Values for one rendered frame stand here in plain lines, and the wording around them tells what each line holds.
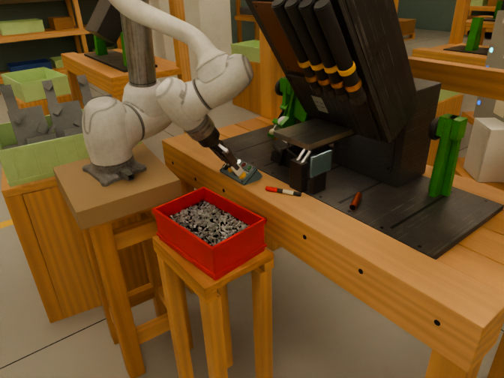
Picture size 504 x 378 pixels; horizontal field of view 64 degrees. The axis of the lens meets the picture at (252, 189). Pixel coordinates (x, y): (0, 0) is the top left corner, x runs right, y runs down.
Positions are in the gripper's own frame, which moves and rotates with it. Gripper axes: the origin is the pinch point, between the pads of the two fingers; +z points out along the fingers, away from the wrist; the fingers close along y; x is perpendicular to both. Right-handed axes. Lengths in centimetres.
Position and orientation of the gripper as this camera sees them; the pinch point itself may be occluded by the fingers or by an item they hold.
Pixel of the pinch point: (235, 167)
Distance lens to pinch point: 146.0
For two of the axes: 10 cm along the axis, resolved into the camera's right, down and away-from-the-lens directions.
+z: 4.8, 5.4, 6.9
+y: 6.2, 3.5, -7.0
